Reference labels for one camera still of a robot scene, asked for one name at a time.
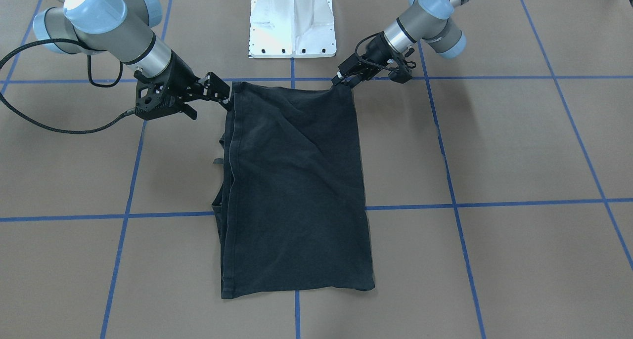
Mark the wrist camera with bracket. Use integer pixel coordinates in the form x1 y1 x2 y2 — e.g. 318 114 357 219
134 81 180 121
388 46 417 84

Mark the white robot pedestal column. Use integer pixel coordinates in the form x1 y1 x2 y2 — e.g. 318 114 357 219
255 0 334 26

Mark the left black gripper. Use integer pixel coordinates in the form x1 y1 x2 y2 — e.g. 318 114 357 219
331 31 402 87

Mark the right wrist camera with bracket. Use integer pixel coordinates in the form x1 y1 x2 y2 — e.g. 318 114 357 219
134 81 180 121

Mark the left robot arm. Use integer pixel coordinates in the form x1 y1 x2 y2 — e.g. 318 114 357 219
331 0 471 88

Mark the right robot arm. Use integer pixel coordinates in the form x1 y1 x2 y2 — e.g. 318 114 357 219
33 0 230 120

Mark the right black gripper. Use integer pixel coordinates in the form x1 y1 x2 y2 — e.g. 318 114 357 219
163 51 230 121

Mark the black t-shirt with logo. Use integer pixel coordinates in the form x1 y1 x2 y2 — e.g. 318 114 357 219
212 82 375 300

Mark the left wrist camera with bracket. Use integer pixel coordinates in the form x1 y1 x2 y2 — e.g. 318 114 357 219
388 46 417 84

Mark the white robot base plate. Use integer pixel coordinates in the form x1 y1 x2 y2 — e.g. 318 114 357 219
247 0 337 58

